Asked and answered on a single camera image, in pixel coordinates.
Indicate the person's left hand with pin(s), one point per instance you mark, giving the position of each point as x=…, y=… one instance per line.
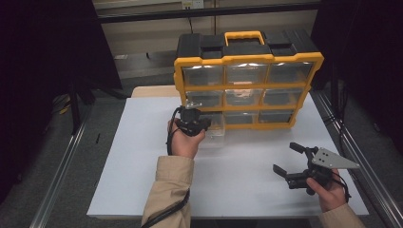
x=183, y=145

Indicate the grid of clear drawers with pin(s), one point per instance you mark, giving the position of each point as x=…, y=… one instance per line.
x=245, y=74

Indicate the person's right hand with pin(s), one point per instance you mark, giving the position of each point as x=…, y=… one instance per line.
x=331, y=196

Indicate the yellow black drawer organizer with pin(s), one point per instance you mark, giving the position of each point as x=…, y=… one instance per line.
x=247, y=59

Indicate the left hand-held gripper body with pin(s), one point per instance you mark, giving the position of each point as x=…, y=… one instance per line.
x=189, y=120

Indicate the clear plastic drawer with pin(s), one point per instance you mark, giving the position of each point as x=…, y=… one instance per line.
x=217, y=129

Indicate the aluminium frame rail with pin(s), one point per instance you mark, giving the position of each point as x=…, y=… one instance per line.
x=364, y=164
x=60, y=177

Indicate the black horizontal bar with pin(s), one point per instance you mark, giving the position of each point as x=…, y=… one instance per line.
x=206, y=12

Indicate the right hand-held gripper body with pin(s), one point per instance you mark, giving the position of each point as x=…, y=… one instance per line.
x=332, y=160

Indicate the black metal stand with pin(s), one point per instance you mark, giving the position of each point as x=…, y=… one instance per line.
x=76, y=110

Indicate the black curtain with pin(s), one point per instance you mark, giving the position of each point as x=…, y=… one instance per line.
x=38, y=63
x=364, y=63

